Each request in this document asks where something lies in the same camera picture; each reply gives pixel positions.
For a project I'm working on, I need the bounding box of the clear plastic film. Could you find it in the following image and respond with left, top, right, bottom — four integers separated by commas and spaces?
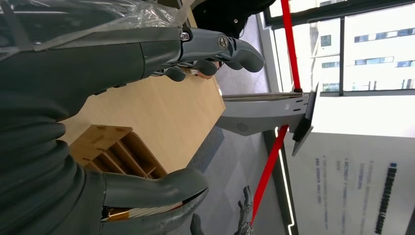
0, 0, 193, 61

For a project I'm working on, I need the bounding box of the grey kiosk screen stand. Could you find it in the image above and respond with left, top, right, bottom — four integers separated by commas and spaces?
215, 82, 320, 157

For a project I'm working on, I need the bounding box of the wooden compartment organizer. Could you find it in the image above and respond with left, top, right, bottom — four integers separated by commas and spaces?
69, 124, 167, 180

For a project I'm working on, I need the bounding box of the red barrier tape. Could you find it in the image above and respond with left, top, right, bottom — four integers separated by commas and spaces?
251, 0, 302, 228

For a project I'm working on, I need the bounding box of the black window frame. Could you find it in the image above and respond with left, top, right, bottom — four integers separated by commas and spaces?
262, 0, 415, 97

